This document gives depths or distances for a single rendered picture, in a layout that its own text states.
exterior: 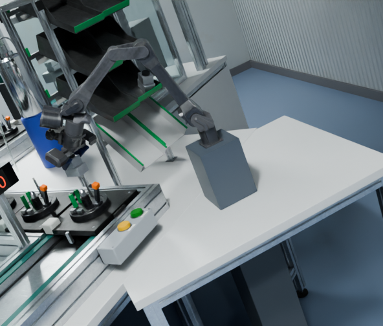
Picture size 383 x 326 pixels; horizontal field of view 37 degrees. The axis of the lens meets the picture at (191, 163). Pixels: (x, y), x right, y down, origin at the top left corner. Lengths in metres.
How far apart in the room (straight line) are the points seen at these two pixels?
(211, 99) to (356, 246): 1.19
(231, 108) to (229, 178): 1.82
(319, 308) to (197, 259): 1.13
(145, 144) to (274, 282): 0.67
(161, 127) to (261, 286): 0.70
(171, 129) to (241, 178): 0.47
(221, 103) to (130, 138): 1.50
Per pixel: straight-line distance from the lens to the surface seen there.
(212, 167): 1.80
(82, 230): 1.86
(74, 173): 1.90
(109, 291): 1.72
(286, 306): 2.13
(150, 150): 2.10
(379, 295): 2.70
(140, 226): 1.78
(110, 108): 2.05
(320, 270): 2.91
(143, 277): 1.70
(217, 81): 3.53
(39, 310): 1.63
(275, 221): 1.71
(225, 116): 3.56
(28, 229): 2.06
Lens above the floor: 1.74
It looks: 23 degrees down
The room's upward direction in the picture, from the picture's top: 21 degrees counter-clockwise
